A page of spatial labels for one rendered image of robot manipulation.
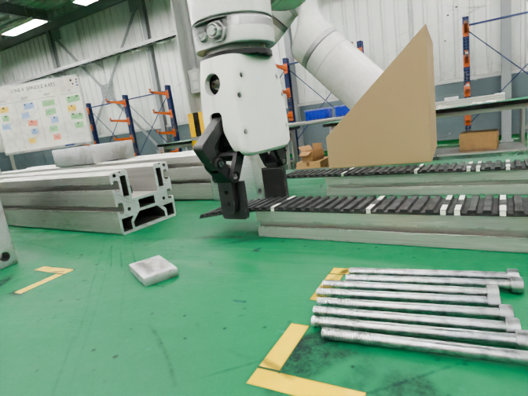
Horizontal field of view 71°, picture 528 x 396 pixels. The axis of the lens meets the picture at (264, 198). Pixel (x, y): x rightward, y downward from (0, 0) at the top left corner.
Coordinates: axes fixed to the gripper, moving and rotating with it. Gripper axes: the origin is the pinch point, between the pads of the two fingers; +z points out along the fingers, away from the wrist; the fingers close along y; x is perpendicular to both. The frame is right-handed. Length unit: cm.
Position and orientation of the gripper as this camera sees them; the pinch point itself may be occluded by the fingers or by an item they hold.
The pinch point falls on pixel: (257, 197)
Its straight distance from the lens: 41.9
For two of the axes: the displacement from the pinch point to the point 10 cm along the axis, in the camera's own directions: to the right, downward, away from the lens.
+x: -8.4, 0.0, 5.5
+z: 1.3, 9.7, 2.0
